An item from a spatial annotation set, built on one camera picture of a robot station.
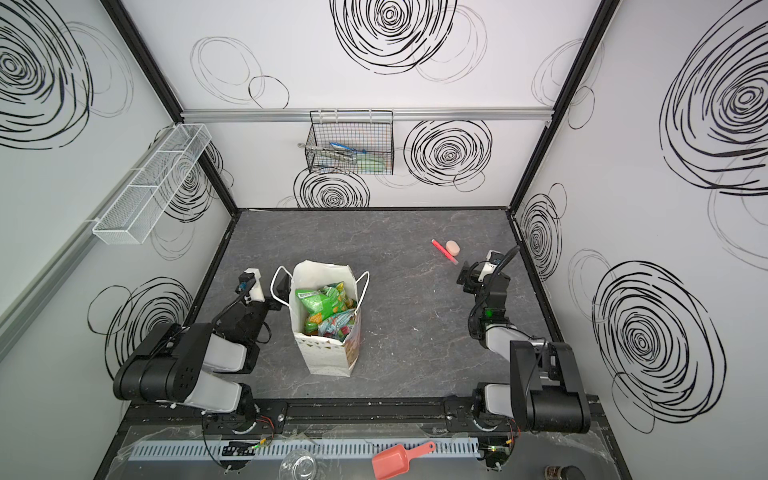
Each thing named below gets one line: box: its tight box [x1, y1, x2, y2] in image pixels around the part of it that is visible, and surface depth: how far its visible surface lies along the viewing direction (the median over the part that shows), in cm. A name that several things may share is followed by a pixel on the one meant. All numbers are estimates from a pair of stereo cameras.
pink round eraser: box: [445, 240, 460, 257], surface depth 108 cm
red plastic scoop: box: [372, 442, 436, 480], surface depth 69 cm
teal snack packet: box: [318, 308, 356, 342], surface depth 74 cm
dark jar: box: [560, 465, 586, 480], surface depth 61 cm
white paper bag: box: [289, 260, 362, 377], surface depth 75 cm
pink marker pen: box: [431, 238, 459, 265], surface depth 109 cm
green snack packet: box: [296, 281, 357, 333], surface depth 74 cm
